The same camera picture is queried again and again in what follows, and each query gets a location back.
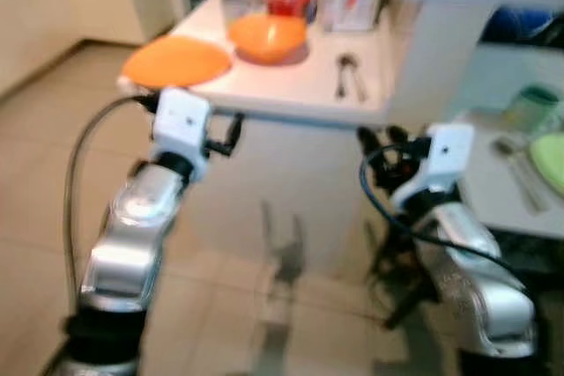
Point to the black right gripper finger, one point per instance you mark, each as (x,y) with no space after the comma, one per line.
(368,145)
(397,136)

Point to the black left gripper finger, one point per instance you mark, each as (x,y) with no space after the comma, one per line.
(236,134)

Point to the orange plate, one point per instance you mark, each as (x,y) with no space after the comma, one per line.
(176,61)

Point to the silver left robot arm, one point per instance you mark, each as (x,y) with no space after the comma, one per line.
(132,244)

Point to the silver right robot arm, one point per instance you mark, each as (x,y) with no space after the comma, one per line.
(485,297)

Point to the silver metal spoon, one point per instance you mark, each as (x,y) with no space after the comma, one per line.
(345,63)

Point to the gold metal spoon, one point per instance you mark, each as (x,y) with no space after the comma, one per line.
(504,147)

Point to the orange bowl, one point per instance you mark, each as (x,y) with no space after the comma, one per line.
(267,37)

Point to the red cup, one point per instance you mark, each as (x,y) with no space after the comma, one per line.
(288,2)

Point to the green mug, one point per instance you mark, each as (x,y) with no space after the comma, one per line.
(538,110)

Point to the light green plate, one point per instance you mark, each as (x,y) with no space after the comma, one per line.
(551,160)

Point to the black box under table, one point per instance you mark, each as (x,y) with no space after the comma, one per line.
(538,257)

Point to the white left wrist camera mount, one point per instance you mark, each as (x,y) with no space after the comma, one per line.
(181,119)

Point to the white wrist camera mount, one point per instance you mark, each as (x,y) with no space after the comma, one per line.
(181,119)
(449,156)

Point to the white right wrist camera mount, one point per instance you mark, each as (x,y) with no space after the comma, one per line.
(449,156)

